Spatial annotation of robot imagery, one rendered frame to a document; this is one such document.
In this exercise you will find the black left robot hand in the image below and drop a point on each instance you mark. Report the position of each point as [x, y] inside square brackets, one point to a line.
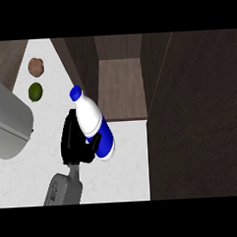
[71, 142]

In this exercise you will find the open brown wooden cabinet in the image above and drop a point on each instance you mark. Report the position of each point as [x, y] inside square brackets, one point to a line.
[120, 87]

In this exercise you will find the brown round potato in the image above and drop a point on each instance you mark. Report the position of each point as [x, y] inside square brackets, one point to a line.
[36, 67]

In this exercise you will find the green lime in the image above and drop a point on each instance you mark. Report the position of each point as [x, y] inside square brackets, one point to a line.
[35, 91]

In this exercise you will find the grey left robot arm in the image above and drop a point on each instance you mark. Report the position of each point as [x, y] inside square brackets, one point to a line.
[64, 189]

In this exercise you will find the white and blue water bottle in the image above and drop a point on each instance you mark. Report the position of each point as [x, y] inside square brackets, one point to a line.
[91, 122]

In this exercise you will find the dark wooden cabinet door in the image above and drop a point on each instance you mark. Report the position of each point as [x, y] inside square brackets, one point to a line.
[196, 119]

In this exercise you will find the grey rounded appliance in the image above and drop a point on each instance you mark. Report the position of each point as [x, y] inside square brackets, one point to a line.
[9, 123]

